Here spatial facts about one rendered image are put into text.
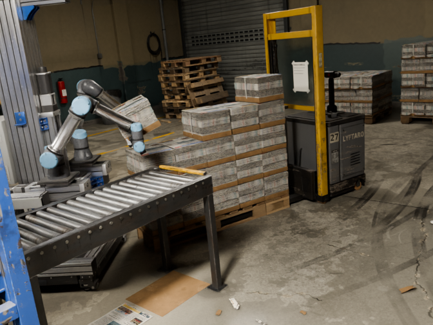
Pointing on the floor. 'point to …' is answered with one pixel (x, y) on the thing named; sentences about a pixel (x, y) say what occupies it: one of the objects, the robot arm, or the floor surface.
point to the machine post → (14, 258)
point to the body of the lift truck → (352, 146)
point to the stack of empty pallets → (186, 71)
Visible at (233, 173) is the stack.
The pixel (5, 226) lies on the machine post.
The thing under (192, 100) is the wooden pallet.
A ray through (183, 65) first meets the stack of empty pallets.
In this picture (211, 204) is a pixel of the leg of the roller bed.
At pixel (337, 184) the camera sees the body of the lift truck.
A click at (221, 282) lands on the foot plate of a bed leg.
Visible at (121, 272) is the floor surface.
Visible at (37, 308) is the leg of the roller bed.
